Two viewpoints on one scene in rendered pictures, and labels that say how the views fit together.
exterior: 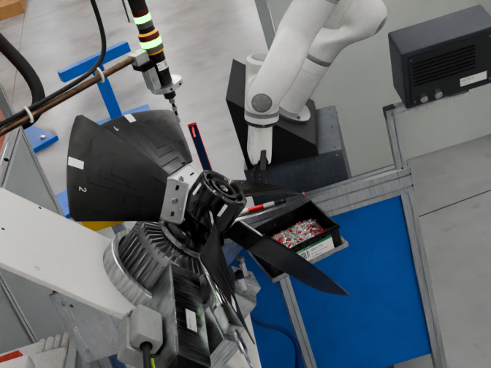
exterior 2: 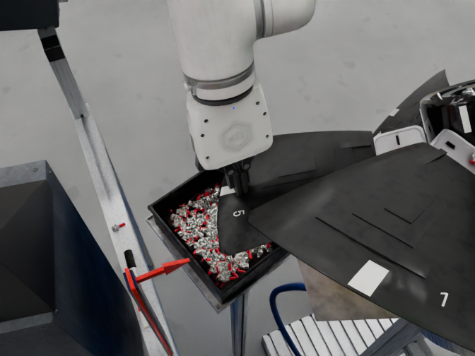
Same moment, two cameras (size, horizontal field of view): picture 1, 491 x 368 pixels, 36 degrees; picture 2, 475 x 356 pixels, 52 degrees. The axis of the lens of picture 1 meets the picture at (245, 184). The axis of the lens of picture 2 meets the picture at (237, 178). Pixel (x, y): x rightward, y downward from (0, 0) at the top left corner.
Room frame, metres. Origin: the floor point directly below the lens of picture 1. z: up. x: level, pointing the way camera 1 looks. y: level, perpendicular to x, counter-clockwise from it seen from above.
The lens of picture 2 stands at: (1.82, 0.28, 1.66)
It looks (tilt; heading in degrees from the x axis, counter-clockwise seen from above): 59 degrees down; 245
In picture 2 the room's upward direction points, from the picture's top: straight up
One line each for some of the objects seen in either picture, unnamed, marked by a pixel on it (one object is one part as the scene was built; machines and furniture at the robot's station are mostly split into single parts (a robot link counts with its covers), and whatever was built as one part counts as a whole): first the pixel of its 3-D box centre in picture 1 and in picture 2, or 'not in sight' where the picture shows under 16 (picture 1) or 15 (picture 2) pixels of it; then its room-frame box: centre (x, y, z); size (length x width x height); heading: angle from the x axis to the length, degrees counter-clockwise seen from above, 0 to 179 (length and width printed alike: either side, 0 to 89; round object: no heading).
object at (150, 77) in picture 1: (155, 68); not in sight; (1.50, 0.10, 1.49); 0.09 x 0.07 x 0.10; 124
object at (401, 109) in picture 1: (425, 101); (41, 13); (1.85, -0.55, 1.04); 0.24 x 0.03 x 0.03; 89
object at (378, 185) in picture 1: (261, 221); (146, 302); (1.86, -0.01, 0.82); 0.90 x 0.04 x 0.08; 89
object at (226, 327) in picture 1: (229, 320); not in sight; (1.16, 0.11, 1.08); 0.07 x 0.04 x 0.06; 9
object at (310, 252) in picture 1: (293, 239); (220, 229); (1.69, -0.08, 0.85); 0.22 x 0.17 x 0.07; 105
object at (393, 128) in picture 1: (394, 137); (66, 80); (1.85, -0.44, 0.96); 0.03 x 0.03 x 0.20; 89
